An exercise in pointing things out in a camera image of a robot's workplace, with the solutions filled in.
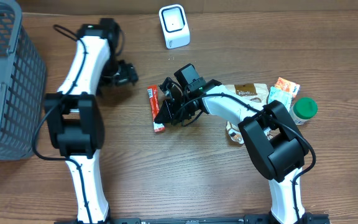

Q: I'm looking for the red snack packet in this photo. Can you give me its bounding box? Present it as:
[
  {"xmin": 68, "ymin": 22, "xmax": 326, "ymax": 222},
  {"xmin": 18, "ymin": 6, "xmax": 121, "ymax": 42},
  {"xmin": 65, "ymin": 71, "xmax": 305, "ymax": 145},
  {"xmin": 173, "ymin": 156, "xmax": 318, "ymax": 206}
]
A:
[{"xmin": 147, "ymin": 85, "xmax": 165, "ymax": 133}]

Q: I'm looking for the white snack bag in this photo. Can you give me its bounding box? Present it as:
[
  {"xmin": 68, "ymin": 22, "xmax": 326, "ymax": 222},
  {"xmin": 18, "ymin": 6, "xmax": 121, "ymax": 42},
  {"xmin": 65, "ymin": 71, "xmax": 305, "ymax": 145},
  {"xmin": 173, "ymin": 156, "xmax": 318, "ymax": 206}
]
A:
[{"xmin": 226, "ymin": 83, "xmax": 269, "ymax": 144}]

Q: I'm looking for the small orange box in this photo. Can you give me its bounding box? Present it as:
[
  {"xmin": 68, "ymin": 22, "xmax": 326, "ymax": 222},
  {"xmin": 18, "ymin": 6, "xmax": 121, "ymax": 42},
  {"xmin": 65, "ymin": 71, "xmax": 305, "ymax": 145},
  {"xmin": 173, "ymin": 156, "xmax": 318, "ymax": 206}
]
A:
[{"xmin": 274, "ymin": 77, "xmax": 301, "ymax": 98}]

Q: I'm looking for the teal snack pouch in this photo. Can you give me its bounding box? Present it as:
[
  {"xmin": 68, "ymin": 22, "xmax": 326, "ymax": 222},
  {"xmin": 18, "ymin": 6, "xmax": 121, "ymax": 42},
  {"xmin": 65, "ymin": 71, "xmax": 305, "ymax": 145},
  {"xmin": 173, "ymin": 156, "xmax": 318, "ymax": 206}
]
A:
[{"xmin": 267, "ymin": 86, "xmax": 292, "ymax": 111}]

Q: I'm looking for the green lidded jar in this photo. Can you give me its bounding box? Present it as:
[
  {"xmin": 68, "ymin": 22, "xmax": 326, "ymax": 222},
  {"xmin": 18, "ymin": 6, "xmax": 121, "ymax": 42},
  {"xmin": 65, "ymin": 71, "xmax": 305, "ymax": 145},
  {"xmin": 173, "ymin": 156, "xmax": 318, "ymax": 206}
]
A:
[{"xmin": 290, "ymin": 97, "xmax": 318, "ymax": 126}]

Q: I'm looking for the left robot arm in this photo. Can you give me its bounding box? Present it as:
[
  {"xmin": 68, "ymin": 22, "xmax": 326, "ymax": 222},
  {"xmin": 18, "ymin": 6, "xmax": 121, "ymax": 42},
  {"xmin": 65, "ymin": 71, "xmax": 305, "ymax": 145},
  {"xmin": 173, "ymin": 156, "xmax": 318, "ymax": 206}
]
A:
[{"xmin": 42, "ymin": 18, "xmax": 139, "ymax": 223}]

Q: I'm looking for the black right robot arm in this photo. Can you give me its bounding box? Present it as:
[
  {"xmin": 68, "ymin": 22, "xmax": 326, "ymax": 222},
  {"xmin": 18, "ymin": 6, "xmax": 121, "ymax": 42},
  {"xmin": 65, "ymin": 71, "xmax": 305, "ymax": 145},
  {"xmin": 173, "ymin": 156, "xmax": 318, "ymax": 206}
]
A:
[{"xmin": 154, "ymin": 63, "xmax": 315, "ymax": 223}]

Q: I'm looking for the white barcode scanner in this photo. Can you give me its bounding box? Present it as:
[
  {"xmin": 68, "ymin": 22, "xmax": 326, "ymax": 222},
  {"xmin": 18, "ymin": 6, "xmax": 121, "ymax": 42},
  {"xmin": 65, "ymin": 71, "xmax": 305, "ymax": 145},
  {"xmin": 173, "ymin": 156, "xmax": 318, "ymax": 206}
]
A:
[{"xmin": 158, "ymin": 4, "xmax": 190, "ymax": 49}]

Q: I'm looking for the grey plastic mesh basket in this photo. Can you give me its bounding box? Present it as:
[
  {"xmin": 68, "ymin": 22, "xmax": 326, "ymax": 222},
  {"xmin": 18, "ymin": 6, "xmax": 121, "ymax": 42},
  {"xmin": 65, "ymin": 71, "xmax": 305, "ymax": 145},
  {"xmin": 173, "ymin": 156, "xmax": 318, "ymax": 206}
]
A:
[{"xmin": 0, "ymin": 1, "xmax": 47, "ymax": 161}]

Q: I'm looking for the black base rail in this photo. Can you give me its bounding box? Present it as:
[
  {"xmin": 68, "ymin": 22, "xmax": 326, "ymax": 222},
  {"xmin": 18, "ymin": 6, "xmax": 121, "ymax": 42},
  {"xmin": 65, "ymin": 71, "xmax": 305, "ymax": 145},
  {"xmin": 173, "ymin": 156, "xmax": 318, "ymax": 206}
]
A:
[{"xmin": 55, "ymin": 213, "xmax": 331, "ymax": 224}]

